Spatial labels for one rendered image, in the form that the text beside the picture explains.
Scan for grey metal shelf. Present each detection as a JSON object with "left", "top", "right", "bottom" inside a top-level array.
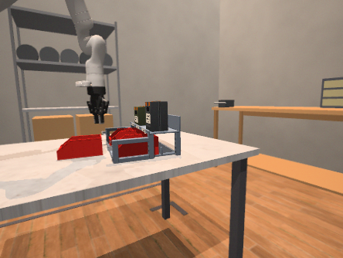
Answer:
[{"left": 102, "top": 114, "right": 181, "bottom": 164}]

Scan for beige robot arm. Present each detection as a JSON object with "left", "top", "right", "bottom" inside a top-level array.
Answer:
[{"left": 0, "top": 0, "right": 106, "bottom": 87}]

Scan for black tool case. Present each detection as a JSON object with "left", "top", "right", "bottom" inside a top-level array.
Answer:
[{"left": 145, "top": 101, "right": 168, "bottom": 132}]

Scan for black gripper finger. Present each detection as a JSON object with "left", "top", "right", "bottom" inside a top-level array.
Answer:
[
  {"left": 87, "top": 100, "right": 99, "bottom": 124},
  {"left": 94, "top": 98, "right": 109, "bottom": 124}
]

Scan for olive green tool case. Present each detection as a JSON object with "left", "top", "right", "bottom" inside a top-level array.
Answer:
[{"left": 134, "top": 106, "right": 146, "bottom": 126}]

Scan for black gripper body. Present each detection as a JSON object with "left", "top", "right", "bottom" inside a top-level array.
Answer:
[{"left": 87, "top": 87, "right": 106, "bottom": 107}]

